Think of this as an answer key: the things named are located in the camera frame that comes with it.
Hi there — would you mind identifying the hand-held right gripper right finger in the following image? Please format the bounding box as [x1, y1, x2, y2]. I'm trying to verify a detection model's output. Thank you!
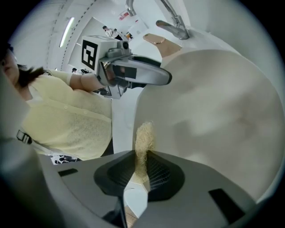
[131, 150, 259, 228]

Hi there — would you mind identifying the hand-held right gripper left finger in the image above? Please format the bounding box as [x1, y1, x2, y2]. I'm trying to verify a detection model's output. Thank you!
[42, 150, 137, 228]

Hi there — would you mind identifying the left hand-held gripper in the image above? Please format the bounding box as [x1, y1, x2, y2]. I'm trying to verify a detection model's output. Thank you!
[81, 35, 173, 100]

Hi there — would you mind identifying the yellow sponge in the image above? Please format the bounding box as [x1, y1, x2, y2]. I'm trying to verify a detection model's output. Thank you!
[134, 121, 156, 183]

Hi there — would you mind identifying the beige frying pan wooden handle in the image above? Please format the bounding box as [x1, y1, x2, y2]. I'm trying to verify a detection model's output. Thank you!
[133, 33, 284, 202]

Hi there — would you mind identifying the person's left forearm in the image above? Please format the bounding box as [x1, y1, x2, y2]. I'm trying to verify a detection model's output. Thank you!
[69, 72, 106, 94]

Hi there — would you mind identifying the person's left hand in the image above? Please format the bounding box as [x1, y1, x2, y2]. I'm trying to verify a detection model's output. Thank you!
[106, 65, 126, 85]

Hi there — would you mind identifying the chrome faucet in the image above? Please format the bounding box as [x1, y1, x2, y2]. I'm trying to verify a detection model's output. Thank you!
[125, 0, 191, 41]

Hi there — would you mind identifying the pale yellow knit cardigan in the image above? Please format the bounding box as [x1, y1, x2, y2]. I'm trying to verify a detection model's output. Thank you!
[21, 69, 113, 161]

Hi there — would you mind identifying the fluorescent tube light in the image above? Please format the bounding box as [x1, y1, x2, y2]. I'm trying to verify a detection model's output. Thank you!
[59, 16, 75, 49]

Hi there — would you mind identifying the white lace undershirt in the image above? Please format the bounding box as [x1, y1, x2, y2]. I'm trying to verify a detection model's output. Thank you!
[26, 85, 41, 103]

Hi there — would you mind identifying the person's head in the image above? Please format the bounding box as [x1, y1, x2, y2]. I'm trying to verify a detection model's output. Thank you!
[0, 48, 20, 87]

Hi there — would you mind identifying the grey strap with black buckle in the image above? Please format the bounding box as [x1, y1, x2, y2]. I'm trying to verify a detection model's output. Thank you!
[16, 129, 78, 160]

